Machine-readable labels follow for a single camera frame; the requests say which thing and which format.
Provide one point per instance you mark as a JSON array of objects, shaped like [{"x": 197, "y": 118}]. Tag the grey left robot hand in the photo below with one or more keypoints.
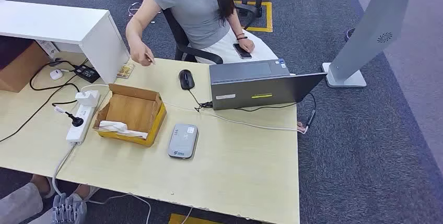
[{"x": 69, "y": 212}]

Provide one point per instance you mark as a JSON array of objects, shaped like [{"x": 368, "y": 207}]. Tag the person's left hand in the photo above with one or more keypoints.
[{"x": 246, "y": 45}]

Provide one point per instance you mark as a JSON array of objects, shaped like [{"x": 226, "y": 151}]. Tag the person's right hand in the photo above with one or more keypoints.
[{"x": 140, "y": 54}]

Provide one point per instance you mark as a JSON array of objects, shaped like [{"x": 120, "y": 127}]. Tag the person's left forearm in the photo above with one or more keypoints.
[{"x": 235, "y": 25}]

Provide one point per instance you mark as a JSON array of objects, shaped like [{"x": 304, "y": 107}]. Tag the person's right forearm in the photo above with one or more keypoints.
[{"x": 132, "y": 35}]

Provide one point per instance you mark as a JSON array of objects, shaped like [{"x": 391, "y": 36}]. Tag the person's foot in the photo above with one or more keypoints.
[{"x": 86, "y": 193}]

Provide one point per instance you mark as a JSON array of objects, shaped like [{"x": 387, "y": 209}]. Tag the person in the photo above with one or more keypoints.
[{"x": 193, "y": 8}]

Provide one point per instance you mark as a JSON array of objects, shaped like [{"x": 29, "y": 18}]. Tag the grey card reader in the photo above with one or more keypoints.
[{"x": 182, "y": 141}]

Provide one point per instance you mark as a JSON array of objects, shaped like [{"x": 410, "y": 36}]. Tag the black smartphone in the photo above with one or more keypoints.
[{"x": 243, "y": 53}]

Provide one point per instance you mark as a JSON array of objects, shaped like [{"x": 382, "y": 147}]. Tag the yellow floor tape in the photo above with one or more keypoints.
[
  {"x": 180, "y": 219},
  {"x": 269, "y": 15}
]

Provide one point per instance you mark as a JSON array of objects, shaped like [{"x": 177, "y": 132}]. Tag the black office chair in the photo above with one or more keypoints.
[{"x": 181, "y": 42}]

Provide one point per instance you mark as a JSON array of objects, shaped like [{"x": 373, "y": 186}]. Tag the grey laptop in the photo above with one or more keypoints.
[{"x": 256, "y": 91}]

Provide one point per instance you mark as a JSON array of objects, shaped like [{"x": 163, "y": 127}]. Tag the black computer mouse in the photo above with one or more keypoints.
[{"x": 186, "y": 80}]

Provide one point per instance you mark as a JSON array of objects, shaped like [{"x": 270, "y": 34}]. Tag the open cardboard box yellow rim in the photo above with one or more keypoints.
[{"x": 133, "y": 110}]

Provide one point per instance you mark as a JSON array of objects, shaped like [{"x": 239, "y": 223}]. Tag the black power adapter brick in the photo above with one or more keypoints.
[{"x": 86, "y": 73}]

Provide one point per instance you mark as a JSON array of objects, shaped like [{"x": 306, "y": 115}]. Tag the white charger adapter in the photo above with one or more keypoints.
[{"x": 88, "y": 98}]

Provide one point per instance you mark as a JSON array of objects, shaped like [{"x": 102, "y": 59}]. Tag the white crumpled tissue paper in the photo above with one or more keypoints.
[{"x": 112, "y": 126}]

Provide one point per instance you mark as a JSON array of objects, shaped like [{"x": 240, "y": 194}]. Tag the white power strip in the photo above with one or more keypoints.
[{"x": 78, "y": 130}]

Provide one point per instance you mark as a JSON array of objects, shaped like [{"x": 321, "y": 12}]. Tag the small white earbud case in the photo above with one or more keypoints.
[{"x": 56, "y": 74}]

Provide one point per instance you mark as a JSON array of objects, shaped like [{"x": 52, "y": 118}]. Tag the black power plug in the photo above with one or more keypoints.
[{"x": 77, "y": 122}]

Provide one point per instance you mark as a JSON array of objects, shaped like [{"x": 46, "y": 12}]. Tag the white printed box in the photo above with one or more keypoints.
[{"x": 48, "y": 47}]

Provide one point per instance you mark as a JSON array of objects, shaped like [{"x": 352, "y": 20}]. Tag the white counter cabinet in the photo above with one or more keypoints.
[{"x": 52, "y": 21}]

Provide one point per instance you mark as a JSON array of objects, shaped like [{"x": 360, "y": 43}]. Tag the dark round base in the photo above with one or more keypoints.
[{"x": 349, "y": 35}]

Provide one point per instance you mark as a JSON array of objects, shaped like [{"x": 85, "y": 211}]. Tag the brown closed cardboard box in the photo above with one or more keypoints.
[{"x": 20, "y": 70}]

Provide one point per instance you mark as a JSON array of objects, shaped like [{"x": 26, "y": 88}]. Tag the grey kiosk stand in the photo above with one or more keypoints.
[{"x": 373, "y": 25}]

